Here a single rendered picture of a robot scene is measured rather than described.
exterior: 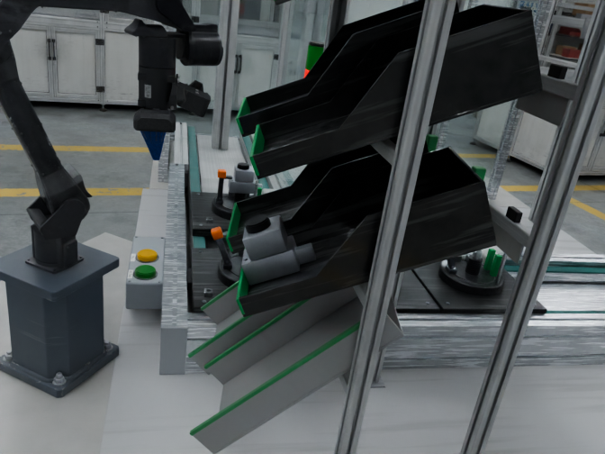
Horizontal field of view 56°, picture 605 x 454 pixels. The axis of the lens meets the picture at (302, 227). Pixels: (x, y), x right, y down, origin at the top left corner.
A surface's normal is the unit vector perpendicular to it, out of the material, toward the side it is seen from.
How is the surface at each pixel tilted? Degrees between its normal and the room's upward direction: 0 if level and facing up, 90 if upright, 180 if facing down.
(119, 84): 90
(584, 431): 0
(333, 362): 90
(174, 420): 0
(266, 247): 90
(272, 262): 90
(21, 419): 0
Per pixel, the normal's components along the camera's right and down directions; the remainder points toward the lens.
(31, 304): -0.40, 0.32
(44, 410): 0.13, -0.91
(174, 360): 0.19, 0.42
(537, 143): -0.93, 0.04
